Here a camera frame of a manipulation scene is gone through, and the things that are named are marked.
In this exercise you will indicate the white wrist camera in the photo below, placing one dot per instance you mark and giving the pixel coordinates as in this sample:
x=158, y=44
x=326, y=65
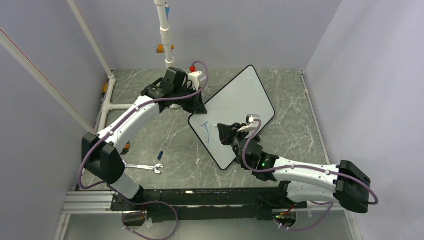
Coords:
x=196, y=77
x=253, y=122

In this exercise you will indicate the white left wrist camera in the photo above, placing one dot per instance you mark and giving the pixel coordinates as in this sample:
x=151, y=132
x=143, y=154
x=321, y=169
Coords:
x=196, y=77

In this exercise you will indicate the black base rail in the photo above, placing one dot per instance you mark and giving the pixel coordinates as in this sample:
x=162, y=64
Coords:
x=260, y=203

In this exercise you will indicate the white pvc pipe frame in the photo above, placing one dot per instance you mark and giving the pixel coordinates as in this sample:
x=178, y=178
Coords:
x=106, y=106

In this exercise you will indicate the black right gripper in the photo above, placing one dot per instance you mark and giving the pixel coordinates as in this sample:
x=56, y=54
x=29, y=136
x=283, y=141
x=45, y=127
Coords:
x=227, y=132

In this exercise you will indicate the orange knob on pipe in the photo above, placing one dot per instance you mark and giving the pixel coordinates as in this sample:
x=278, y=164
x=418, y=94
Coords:
x=160, y=49

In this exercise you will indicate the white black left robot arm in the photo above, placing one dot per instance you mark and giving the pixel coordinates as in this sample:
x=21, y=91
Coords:
x=101, y=151

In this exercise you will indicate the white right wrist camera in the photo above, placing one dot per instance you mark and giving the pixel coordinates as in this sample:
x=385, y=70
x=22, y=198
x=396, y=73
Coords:
x=253, y=122

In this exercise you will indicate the blue marker cap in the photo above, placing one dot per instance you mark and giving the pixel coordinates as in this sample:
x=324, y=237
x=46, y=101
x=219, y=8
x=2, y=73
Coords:
x=160, y=155

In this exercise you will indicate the orange black small tool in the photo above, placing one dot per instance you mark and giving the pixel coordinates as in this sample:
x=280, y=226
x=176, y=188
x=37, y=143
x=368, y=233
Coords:
x=105, y=88

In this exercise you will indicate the white whiteboard black frame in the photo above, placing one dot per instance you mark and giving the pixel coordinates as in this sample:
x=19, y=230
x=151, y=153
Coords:
x=244, y=95

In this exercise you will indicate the silver open-end wrench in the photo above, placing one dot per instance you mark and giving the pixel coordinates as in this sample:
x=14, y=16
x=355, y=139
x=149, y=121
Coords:
x=154, y=168

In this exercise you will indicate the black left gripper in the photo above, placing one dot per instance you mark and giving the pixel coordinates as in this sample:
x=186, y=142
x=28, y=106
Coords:
x=196, y=106

